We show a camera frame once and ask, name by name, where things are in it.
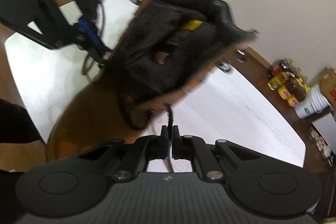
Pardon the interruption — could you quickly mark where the white plastic bucket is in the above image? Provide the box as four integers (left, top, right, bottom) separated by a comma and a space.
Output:
294, 83, 332, 120

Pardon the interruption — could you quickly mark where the red print cardboard box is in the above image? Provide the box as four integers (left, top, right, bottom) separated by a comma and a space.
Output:
316, 66, 336, 109

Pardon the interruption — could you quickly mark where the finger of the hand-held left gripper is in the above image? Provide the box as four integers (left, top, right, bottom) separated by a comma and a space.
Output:
16, 0, 114, 64
68, 0, 103, 31

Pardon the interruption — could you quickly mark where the white and black cabinet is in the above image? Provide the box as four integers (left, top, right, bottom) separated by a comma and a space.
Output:
311, 109, 336, 157

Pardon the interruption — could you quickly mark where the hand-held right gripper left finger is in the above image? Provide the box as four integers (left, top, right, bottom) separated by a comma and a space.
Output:
78, 125, 169, 182

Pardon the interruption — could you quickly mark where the row of light shoes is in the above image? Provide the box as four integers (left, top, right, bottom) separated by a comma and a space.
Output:
309, 125, 334, 162

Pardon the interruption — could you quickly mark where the row of cooking oil bottles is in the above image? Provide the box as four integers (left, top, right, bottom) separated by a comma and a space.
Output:
267, 58, 311, 108

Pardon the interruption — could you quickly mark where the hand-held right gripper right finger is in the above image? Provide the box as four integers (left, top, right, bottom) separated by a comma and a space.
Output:
171, 125, 259, 182

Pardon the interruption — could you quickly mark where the brown leather boot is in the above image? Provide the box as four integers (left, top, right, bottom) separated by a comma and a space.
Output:
46, 0, 259, 162

